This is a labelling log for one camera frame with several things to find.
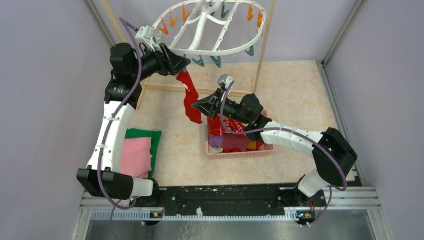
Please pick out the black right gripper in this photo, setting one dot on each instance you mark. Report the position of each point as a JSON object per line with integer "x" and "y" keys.
{"x": 208, "y": 105}

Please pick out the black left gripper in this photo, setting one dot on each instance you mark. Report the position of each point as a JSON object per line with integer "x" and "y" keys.
{"x": 169, "y": 63}

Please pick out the plain red sock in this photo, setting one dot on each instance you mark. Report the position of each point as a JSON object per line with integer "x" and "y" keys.
{"x": 191, "y": 97}

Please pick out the teal clothespin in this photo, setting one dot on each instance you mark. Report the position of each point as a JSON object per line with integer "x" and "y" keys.
{"x": 217, "y": 61}
{"x": 198, "y": 61}

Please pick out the orange clothespin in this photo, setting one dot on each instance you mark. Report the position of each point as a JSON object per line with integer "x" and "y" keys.
{"x": 163, "y": 27}
{"x": 250, "y": 14}

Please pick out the white plastic clip hanger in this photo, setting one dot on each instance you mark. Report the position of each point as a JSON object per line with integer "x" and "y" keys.
{"x": 240, "y": 31}

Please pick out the pink plastic basket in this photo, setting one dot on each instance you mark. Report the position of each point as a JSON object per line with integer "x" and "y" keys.
{"x": 255, "y": 149}

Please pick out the red santa face sock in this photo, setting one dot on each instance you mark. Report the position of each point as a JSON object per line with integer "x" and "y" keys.
{"x": 217, "y": 129}

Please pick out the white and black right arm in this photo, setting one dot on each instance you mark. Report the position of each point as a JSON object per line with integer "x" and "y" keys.
{"x": 331, "y": 152}

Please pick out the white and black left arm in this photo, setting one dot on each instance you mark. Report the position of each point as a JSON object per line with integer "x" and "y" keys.
{"x": 102, "y": 175}

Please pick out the green cloth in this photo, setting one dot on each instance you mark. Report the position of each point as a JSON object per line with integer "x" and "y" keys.
{"x": 155, "y": 142}

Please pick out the pink cloth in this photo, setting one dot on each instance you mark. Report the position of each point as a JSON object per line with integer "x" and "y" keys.
{"x": 136, "y": 157}

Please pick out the wooden drying rack frame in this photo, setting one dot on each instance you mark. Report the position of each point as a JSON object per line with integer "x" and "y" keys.
{"x": 195, "y": 15}

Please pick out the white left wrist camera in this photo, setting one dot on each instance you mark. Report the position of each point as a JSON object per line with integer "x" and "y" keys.
{"x": 149, "y": 37}

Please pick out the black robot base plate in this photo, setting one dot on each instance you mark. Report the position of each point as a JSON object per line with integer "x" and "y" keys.
{"x": 269, "y": 193}

